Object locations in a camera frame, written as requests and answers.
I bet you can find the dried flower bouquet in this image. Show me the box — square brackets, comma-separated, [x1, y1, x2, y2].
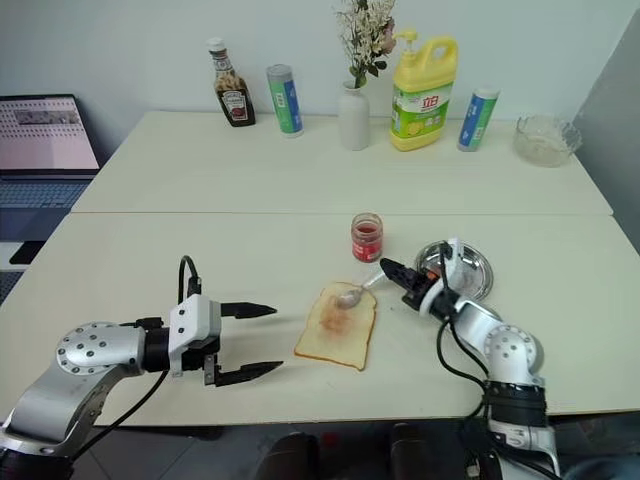
[334, 0, 402, 92]

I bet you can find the ketchup bottle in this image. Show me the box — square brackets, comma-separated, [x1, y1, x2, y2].
[206, 36, 258, 129]

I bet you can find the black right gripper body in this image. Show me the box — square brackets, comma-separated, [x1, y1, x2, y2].
[401, 266, 444, 310]

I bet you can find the open laptop computer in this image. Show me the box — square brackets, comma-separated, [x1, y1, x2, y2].
[0, 92, 103, 242]

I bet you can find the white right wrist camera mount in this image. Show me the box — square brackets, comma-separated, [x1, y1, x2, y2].
[418, 237, 467, 317]

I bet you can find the green blue cylindrical canister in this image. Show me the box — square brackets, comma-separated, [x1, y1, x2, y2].
[455, 87, 502, 153]
[265, 63, 305, 139]

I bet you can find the clear glass bowl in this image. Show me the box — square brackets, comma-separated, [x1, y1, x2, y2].
[514, 113, 584, 168]

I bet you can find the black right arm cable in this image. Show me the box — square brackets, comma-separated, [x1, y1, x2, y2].
[435, 240, 502, 452]

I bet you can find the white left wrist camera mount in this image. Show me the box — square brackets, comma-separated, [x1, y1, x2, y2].
[167, 293, 223, 378]

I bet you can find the slice of toast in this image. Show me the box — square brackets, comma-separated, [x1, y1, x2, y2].
[292, 280, 379, 373]

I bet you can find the small red jam jar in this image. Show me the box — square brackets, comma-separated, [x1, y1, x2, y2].
[350, 211, 384, 263]

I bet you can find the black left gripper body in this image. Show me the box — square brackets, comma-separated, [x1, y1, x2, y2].
[181, 336, 223, 390]

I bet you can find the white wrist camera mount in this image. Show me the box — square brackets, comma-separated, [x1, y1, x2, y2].
[418, 237, 467, 317]
[167, 293, 223, 378]

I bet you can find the flat black phone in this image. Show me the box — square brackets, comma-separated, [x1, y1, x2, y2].
[8, 240, 47, 266]

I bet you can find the grey board panel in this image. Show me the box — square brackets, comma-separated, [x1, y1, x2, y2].
[571, 19, 640, 217]

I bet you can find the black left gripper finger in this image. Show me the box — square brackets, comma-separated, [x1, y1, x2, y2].
[214, 360, 285, 391]
[219, 300, 278, 322]

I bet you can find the dark rounded shape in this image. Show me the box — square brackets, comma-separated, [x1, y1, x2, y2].
[389, 423, 427, 480]
[259, 431, 322, 480]

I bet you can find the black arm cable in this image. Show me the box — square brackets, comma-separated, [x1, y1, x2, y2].
[68, 255, 204, 462]
[435, 240, 502, 452]

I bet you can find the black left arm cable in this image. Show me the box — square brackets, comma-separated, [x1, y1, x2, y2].
[68, 255, 204, 462]

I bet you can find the round steel plate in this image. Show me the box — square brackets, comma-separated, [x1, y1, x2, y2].
[414, 240, 495, 302]

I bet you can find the silver spoon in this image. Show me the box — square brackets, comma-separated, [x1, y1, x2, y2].
[336, 270, 387, 310]

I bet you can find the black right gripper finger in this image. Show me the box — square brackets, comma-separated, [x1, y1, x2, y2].
[381, 267, 411, 297]
[378, 257, 417, 282]

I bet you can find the dark mesh mat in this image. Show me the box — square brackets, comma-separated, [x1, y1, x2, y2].
[0, 269, 26, 307]

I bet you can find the white ceramic vase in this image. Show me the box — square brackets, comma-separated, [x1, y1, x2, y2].
[337, 80, 372, 152]

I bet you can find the yellow detergent pump bottle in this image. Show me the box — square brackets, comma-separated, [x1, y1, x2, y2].
[389, 28, 460, 153]

